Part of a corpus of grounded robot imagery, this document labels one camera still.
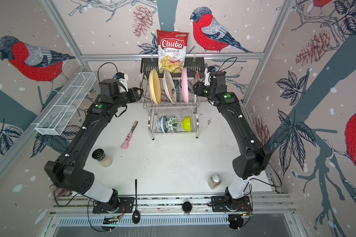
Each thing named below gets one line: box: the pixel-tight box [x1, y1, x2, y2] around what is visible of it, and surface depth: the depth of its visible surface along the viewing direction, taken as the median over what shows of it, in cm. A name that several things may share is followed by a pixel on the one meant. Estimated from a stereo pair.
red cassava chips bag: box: [156, 29, 189, 74], surface depth 85 cm
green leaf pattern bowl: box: [167, 115, 178, 133], surface depth 94 cm
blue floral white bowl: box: [156, 115, 168, 133], surface depth 93 cm
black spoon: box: [132, 178, 141, 225], surface depth 72 cm
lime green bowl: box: [181, 115, 192, 132], surface depth 95 cm
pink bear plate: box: [181, 67, 189, 104], surface depth 73 cm
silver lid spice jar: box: [207, 173, 222, 190], surface depth 75 cm
